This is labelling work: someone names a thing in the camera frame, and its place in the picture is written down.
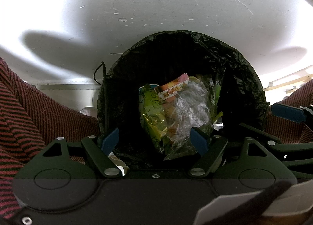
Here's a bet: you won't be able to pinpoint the clear plastic wrap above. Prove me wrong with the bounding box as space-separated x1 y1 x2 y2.
165 77 223 160

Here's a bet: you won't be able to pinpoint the gold foil bag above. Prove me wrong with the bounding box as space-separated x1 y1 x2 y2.
139 84 169 149

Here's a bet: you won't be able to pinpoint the colourful snack packet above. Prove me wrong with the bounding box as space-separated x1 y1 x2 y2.
154 73 189 101

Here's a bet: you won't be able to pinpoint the red striped trousers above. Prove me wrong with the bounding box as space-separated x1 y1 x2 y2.
1 59 100 219

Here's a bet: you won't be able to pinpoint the black trash bin bag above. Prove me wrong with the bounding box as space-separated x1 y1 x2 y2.
98 30 268 173

